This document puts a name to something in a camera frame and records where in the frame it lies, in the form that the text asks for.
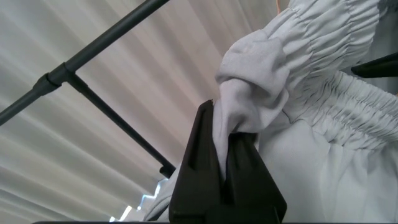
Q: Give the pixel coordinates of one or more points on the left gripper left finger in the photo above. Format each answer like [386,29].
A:
[196,180]

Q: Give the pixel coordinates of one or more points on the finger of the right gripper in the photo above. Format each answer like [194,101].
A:
[382,68]

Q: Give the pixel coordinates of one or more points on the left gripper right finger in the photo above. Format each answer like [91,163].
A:
[252,186]

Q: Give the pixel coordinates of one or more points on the pale grey shorts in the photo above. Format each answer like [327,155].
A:
[311,155]

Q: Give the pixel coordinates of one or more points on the black clothes rack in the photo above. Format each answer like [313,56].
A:
[51,80]

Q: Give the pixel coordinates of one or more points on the white curtain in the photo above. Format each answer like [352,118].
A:
[77,124]

